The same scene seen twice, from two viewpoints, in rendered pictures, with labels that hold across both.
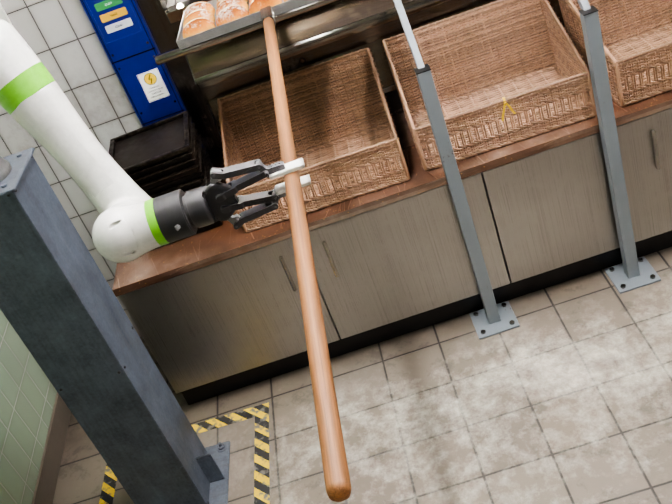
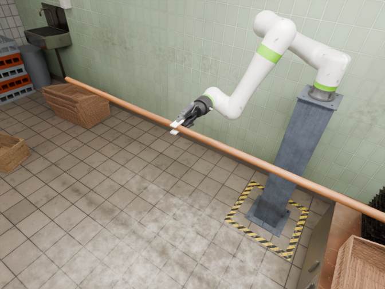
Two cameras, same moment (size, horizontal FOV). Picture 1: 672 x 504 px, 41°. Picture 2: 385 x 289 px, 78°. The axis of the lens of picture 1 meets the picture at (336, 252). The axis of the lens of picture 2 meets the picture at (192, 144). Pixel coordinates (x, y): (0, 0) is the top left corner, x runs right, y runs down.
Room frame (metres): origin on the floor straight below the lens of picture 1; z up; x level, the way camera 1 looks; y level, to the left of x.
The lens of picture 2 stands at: (1.96, -0.75, 1.83)
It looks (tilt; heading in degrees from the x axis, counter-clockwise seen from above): 40 degrees down; 115
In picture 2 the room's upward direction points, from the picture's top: 4 degrees clockwise
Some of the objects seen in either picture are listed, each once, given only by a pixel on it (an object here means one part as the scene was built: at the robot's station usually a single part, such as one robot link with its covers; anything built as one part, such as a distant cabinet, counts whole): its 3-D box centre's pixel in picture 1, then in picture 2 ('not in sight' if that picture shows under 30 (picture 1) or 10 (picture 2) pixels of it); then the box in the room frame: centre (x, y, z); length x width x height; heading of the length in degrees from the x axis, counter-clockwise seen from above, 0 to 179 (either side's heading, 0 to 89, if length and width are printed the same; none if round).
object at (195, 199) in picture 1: (213, 202); (195, 112); (1.53, 0.18, 1.19); 0.09 x 0.07 x 0.08; 85
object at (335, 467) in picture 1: (289, 162); (187, 131); (1.57, 0.02, 1.19); 1.71 x 0.03 x 0.03; 175
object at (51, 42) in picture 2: not in sight; (51, 46); (-1.23, 1.35, 0.69); 0.46 x 0.36 x 0.94; 175
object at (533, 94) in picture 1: (483, 75); not in sight; (2.59, -0.65, 0.72); 0.56 x 0.49 x 0.28; 83
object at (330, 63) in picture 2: not in sight; (330, 69); (2.07, 0.74, 1.36); 0.16 x 0.13 x 0.19; 132
